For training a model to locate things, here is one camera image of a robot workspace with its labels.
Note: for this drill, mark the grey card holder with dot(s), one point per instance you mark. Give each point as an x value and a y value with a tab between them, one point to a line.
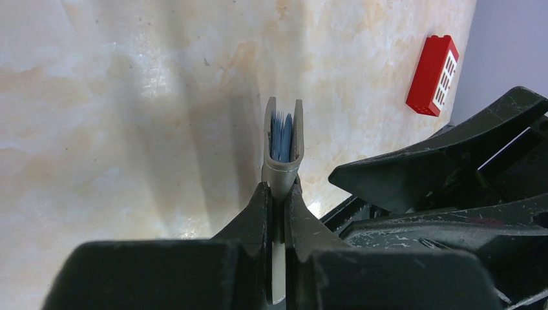
279	170

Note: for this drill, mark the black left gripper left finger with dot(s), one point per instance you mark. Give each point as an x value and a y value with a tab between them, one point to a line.
228	271

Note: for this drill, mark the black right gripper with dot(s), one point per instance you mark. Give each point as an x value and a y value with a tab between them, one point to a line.
431	195

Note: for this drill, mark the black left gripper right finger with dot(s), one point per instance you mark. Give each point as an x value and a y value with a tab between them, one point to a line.
323	272

